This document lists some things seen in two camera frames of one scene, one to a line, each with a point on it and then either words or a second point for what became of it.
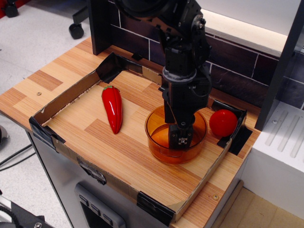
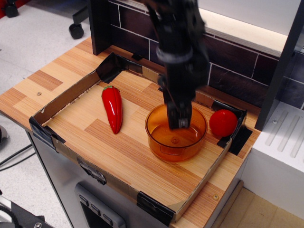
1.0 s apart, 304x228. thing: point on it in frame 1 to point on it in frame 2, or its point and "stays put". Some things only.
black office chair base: x=76 y=30 stays put
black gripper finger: x=180 y=139 to x=179 y=110
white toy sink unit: x=274 y=172 stays put
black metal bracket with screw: x=27 y=220 stays put
